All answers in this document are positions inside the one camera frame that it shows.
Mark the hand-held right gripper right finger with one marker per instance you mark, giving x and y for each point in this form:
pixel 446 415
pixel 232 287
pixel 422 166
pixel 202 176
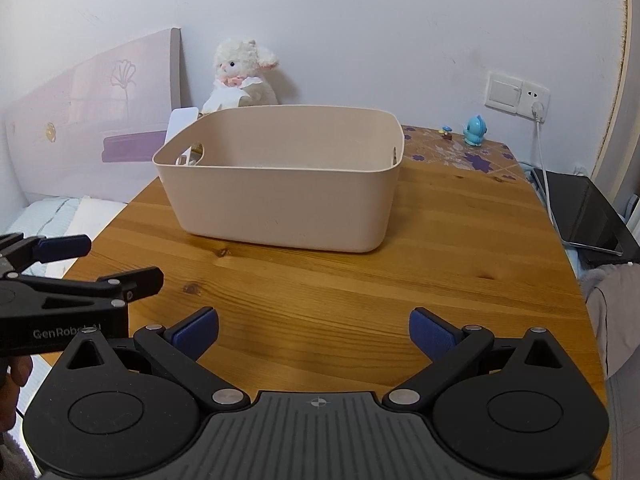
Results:
pixel 432 332

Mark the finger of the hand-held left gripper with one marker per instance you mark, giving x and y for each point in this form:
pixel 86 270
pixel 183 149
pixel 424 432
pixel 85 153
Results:
pixel 140 282
pixel 62 248

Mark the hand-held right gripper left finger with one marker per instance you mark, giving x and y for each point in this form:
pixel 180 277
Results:
pixel 197 332

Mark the beige plastic storage bin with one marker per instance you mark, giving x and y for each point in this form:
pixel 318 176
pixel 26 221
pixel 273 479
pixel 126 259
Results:
pixel 280 200

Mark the person's left hand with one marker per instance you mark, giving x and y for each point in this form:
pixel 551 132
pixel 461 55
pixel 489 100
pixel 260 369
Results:
pixel 12 375

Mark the light blue quilt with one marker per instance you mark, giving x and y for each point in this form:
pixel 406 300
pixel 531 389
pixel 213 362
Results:
pixel 35 220

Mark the pink and purple headboard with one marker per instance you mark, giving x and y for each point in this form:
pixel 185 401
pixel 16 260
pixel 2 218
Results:
pixel 90 125

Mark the white phone stand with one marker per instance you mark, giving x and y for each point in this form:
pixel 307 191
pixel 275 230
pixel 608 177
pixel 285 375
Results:
pixel 179 120

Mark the grey stylus pen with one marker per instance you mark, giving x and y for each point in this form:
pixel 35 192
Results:
pixel 592 247

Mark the purple floral table mat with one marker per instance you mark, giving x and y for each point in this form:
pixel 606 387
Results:
pixel 460 152

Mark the person's grey fleece clothing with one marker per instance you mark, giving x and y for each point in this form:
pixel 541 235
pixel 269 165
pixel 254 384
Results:
pixel 620 340

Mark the black laptop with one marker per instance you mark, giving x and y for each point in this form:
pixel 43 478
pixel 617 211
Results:
pixel 580 210

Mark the small mushroom figure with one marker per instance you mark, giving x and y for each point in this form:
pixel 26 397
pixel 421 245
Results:
pixel 446 132

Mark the blue toy figure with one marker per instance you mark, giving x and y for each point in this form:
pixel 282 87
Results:
pixel 475 130

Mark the white plush sheep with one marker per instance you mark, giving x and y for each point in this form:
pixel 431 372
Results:
pixel 245 67

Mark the white power plug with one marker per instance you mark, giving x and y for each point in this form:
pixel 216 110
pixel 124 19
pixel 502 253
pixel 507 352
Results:
pixel 538 111

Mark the white wall switch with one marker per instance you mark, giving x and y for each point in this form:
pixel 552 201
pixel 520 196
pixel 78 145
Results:
pixel 504 92

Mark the white wall socket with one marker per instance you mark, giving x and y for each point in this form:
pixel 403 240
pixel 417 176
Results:
pixel 535 100

